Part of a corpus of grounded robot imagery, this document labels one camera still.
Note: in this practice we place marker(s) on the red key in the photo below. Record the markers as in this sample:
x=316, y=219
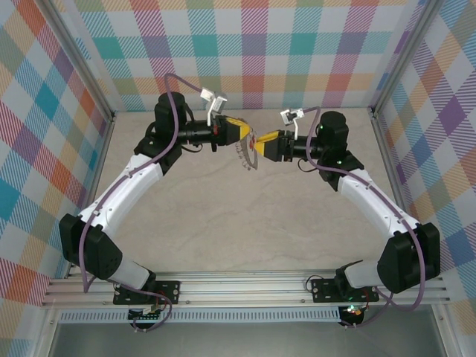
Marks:
x=253, y=143

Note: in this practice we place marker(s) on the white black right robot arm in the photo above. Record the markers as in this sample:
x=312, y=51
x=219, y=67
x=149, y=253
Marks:
x=401, y=260

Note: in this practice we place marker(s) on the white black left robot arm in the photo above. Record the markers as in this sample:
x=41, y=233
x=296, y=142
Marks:
x=122, y=189

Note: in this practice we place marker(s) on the small circuit board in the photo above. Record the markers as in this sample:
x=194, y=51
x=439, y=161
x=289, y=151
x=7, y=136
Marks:
x=145, y=317
x=353, y=314

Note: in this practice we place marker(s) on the grey metal sheet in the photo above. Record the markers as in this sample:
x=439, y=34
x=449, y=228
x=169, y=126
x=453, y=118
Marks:
x=241, y=342

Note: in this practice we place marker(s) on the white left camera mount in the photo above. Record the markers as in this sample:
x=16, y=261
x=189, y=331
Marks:
x=211, y=111

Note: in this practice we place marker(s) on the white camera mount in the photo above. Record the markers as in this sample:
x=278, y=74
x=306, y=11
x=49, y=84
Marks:
x=211, y=111
x=298, y=119

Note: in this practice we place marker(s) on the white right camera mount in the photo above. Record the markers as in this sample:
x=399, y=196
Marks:
x=298, y=119

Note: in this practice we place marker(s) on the aluminium side rail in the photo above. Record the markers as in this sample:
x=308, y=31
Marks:
x=392, y=167
x=103, y=148

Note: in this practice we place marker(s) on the aluminium frame post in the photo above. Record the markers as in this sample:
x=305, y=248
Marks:
x=446, y=334
x=80, y=56
x=50, y=334
x=404, y=52

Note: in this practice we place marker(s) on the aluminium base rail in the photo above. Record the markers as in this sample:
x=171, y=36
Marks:
x=241, y=288

